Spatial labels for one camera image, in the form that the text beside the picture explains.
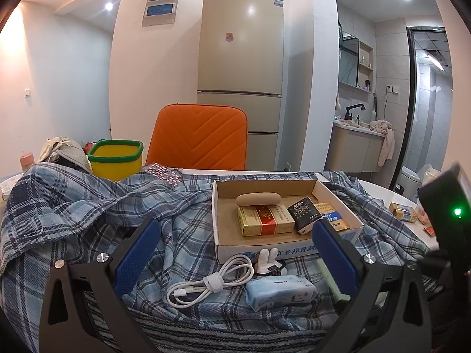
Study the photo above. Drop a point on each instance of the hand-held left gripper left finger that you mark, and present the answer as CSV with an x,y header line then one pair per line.
x,y
136,253

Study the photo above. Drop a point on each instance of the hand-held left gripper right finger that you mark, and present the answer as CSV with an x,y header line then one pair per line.
x,y
335,261

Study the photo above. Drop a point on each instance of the yellow and blue cigarette pack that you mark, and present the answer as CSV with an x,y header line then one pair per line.
x,y
331,211

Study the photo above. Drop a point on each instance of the black tissue pack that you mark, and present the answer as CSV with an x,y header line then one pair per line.
x,y
303,215

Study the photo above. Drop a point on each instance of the red and gold cigarette carton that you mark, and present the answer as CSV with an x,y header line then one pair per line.
x,y
265,218

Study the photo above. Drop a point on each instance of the shallow cardboard box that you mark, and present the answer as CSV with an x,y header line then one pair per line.
x,y
228,228

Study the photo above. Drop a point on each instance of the beige oval case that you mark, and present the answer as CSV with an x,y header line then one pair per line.
x,y
257,199

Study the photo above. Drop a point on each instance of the cup in plastic bag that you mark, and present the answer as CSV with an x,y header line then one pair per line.
x,y
428,176

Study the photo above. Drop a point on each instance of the small red wrapper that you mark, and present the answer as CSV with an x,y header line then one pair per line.
x,y
429,231

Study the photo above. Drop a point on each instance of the white pedal bin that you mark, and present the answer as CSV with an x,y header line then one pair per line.
x,y
409,182

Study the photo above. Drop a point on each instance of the gold cigarette pack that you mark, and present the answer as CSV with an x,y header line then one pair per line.
x,y
403,212

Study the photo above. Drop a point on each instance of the blue plaid shirt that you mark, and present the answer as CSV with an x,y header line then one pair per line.
x,y
110,209

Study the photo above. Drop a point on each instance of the blue wet wipes pack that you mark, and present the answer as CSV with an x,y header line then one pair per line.
x,y
279,290

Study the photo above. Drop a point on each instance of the rhinestone studded pouch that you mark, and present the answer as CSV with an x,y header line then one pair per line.
x,y
163,174

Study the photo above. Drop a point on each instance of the beige towel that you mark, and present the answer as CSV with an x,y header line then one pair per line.
x,y
386,136

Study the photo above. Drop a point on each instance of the yellow bin with green rim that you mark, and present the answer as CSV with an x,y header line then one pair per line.
x,y
114,165

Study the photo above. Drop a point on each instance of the beige vanity cabinet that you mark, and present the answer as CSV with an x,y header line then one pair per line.
x,y
353,150

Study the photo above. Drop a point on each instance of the beige cap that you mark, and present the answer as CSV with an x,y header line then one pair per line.
x,y
62,150

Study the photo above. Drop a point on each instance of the black faucet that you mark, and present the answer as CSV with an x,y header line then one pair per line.
x,y
349,112

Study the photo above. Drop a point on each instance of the orange quilted chair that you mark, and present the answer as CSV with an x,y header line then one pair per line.
x,y
198,136

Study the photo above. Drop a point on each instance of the bathroom mirror cabinet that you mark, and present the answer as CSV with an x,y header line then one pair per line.
x,y
349,59

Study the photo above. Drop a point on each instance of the beige refrigerator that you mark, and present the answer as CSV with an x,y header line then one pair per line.
x,y
239,44

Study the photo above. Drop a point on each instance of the pink fridge magnet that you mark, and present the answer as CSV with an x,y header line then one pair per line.
x,y
229,37

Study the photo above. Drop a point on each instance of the white wall socket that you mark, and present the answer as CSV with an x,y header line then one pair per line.
x,y
392,89

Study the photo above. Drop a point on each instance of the black door frame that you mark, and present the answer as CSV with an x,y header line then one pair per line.
x,y
409,81

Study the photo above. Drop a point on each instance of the grey wall electrical panel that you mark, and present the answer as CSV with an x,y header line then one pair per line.
x,y
162,3

